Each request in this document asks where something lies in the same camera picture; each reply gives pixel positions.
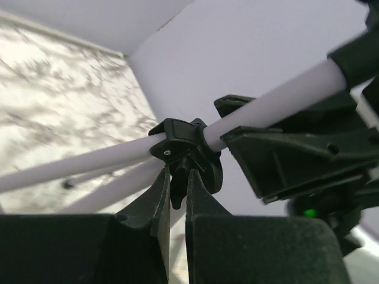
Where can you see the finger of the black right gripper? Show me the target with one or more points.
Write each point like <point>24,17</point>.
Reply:
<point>273,107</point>
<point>279,165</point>

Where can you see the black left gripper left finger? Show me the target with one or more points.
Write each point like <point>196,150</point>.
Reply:
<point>131,246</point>

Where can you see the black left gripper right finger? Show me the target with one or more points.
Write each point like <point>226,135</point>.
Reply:
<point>225,248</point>

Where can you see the lilac music stand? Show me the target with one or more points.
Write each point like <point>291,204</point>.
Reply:
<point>181,146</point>

